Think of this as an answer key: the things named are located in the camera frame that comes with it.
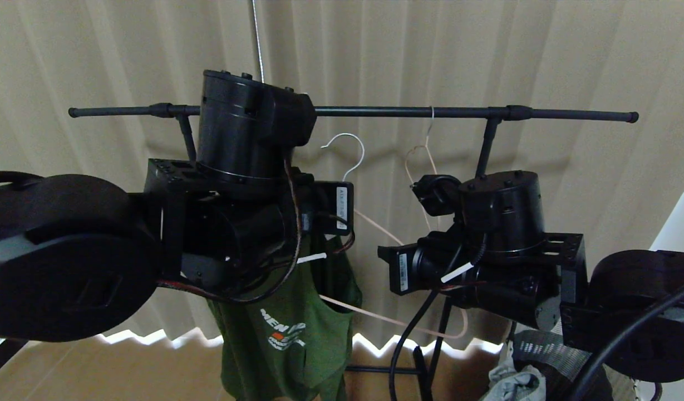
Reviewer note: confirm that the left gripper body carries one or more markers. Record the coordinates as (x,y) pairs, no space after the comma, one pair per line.
(247,234)

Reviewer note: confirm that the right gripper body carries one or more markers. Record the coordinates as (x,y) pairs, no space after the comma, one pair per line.
(503,284)

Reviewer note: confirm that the green printed shirt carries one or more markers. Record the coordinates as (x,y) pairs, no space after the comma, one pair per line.
(275,356)

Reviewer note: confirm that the pink clothes hanger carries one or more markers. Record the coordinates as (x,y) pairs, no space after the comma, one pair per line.
(375,314)
(431,157)

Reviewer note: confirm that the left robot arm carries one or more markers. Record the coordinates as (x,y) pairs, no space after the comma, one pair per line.
(69,262)

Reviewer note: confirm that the white laundry basket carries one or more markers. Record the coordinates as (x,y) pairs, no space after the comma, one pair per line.
(536,351)

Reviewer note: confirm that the black clothes rack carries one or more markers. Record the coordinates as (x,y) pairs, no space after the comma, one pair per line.
(570,115)

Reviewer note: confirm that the pale grey garment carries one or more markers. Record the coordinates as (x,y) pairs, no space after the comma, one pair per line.
(514,384)

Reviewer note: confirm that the beige curtain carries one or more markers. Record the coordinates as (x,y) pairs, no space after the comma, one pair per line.
(124,55)

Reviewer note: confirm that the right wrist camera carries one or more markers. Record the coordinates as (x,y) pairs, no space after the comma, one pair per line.
(436,195)

